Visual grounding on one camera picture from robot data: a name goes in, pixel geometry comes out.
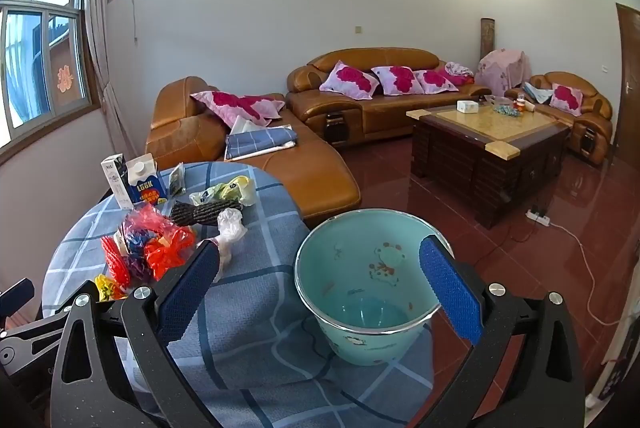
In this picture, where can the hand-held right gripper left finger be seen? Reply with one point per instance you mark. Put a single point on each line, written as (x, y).
(190, 288)

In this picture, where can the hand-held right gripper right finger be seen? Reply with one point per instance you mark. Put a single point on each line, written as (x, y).
(450, 288)

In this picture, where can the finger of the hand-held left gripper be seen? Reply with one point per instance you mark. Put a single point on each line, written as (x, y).
(20, 292)
(35, 340)

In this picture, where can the red orange plastic wrappers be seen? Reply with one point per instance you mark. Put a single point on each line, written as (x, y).
(170, 253)

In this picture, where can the purple blue wrapper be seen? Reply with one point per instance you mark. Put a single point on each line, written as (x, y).
(136, 244)

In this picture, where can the white plastic bag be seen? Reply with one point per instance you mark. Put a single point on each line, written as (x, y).
(230, 228)

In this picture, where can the black white striped packet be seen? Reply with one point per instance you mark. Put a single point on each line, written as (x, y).
(200, 213)

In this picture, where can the yellow candy wrapper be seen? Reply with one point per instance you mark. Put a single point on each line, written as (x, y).
(107, 287)

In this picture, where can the red mesh bag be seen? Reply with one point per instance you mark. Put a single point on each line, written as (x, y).
(112, 258)

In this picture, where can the translucent red plastic bag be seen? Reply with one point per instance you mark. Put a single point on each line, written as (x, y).
(145, 218)

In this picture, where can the light blue cartoon bin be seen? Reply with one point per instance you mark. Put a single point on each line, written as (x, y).
(350, 268)

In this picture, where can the yellow green plastic bag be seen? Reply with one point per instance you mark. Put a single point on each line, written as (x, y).
(225, 190)

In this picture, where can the blue checked tablecloth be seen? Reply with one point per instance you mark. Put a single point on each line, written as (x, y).
(260, 308)

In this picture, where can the dark foil snack packet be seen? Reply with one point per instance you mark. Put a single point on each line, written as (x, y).
(176, 180)

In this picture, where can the blue juice carton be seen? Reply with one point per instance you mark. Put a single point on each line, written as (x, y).
(145, 188)

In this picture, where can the white power strip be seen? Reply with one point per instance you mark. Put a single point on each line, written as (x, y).
(539, 218)

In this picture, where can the dark wooden coffee table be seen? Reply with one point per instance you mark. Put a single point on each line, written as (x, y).
(490, 168)

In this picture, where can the white milk carton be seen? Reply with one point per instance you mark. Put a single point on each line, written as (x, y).
(114, 180)

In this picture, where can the brown leather chaise sofa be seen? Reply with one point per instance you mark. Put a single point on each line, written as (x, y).
(300, 168)

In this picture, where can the folded blue checked cloth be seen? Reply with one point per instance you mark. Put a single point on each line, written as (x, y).
(260, 140)

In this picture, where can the white folded cloth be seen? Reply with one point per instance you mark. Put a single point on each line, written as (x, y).
(242, 125)

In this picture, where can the white tissue box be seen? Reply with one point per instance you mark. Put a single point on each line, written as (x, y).
(467, 106)

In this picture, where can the white cabinet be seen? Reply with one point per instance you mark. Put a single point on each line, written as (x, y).
(612, 373)

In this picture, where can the brown leather three-seat sofa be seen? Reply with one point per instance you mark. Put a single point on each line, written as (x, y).
(380, 118)

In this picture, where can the pile of coloured candies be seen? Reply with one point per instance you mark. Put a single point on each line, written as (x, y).
(502, 110)

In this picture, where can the pink floral pillow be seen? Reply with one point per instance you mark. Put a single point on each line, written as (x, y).
(400, 80)
(350, 80)
(235, 105)
(566, 99)
(435, 80)

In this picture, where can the small red jar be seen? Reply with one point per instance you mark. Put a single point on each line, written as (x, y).
(521, 105)

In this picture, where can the light blue cloth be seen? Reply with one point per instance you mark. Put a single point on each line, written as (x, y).
(537, 93)

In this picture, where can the pink floral blanket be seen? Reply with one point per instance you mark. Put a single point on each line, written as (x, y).
(457, 70)

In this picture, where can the brown leather armchair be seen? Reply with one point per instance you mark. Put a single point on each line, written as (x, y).
(597, 128)

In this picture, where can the pink cloth cover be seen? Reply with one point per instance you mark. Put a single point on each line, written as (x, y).
(502, 68)

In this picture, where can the window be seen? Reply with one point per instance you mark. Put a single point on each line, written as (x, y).
(30, 58)

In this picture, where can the brown rolled mat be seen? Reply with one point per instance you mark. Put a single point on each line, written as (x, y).
(487, 38)

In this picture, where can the pink curtain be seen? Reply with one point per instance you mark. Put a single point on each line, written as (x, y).
(97, 33)

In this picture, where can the brown wooden door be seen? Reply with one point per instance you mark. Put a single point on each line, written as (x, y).
(629, 83)

